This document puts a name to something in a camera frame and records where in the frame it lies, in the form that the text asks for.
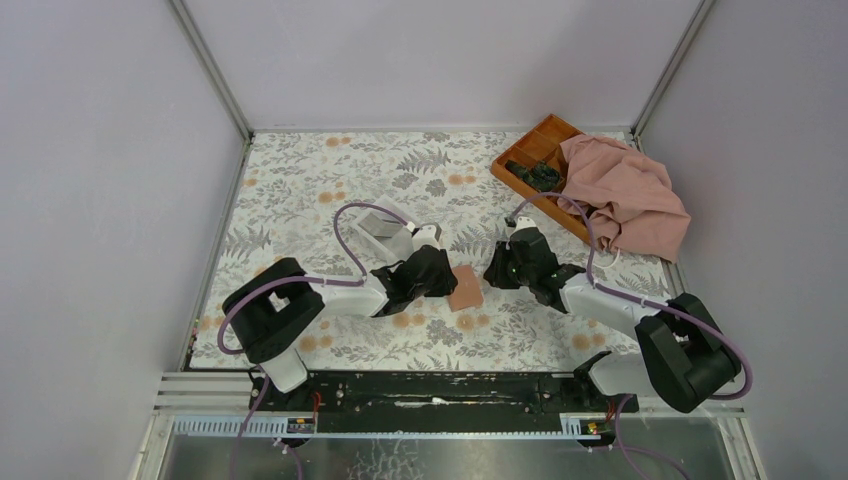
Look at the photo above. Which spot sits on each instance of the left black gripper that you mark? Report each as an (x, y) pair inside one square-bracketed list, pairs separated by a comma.
[(446, 284)]

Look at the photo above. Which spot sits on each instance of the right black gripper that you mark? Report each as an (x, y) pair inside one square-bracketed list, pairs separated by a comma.
[(495, 273)]

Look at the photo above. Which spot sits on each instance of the tan leather card holder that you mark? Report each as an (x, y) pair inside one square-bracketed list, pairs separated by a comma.
[(468, 293)]

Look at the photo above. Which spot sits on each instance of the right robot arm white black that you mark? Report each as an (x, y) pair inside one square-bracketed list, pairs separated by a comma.
[(683, 358)]

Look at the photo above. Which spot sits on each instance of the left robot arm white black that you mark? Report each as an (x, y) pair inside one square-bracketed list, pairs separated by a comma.
[(269, 313)]

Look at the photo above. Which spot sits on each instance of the white plastic card box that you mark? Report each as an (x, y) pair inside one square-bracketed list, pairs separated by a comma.
[(396, 248)]

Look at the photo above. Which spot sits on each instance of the silver cards in box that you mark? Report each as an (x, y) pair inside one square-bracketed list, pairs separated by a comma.
[(381, 227)]

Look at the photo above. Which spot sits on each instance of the dark green items in tray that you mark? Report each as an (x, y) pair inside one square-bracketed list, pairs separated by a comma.
[(540, 177)]

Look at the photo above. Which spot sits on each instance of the orange wooden tray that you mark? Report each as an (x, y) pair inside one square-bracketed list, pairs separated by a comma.
[(542, 146)]

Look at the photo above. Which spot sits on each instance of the floral table mat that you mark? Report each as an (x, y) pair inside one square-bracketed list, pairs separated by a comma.
[(299, 197)]

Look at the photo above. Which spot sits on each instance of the pink cloth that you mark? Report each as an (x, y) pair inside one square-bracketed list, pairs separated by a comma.
[(628, 197)]

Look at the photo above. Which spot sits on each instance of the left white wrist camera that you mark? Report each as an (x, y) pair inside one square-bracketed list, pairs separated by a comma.
[(427, 235)]

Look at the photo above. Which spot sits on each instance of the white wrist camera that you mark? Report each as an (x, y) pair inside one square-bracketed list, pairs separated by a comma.
[(518, 223), (427, 235)]

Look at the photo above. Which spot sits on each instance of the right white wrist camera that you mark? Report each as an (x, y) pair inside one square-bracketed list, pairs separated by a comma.
[(518, 223)]

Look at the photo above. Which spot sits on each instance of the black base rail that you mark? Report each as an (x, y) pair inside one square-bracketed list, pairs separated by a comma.
[(427, 402)]

